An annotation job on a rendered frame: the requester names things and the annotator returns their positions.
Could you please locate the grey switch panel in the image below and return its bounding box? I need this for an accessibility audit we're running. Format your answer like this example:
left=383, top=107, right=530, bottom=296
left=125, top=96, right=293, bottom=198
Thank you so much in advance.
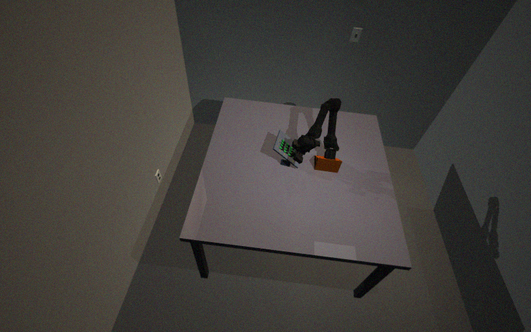
left=273, top=130, right=299, bottom=168

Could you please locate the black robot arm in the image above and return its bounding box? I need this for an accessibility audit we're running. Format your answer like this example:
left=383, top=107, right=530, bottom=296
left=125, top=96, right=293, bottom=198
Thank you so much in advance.
left=292, top=98, right=341, bottom=160

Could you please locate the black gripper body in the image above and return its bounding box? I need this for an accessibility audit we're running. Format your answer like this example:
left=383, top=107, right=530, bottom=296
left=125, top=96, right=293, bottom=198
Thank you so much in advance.
left=294, top=147, right=310, bottom=164

